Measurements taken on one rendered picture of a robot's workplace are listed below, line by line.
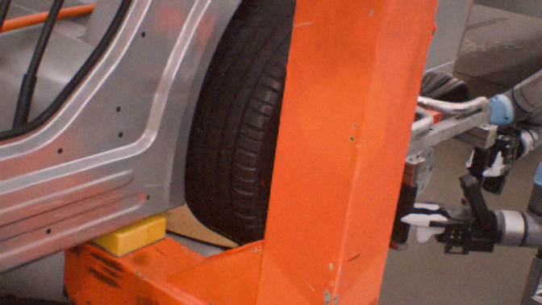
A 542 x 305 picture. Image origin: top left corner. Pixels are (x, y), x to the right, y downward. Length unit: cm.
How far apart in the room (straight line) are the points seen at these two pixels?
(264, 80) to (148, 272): 47
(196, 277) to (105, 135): 32
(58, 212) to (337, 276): 54
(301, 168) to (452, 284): 200
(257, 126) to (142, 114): 25
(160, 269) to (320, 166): 53
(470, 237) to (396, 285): 141
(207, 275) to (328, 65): 52
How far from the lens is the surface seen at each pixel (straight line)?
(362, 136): 127
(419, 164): 171
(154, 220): 181
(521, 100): 212
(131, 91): 165
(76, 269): 187
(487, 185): 217
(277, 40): 183
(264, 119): 176
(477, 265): 347
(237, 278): 155
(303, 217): 137
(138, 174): 170
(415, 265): 335
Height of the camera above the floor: 156
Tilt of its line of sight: 22 degrees down
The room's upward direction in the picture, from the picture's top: 8 degrees clockwise
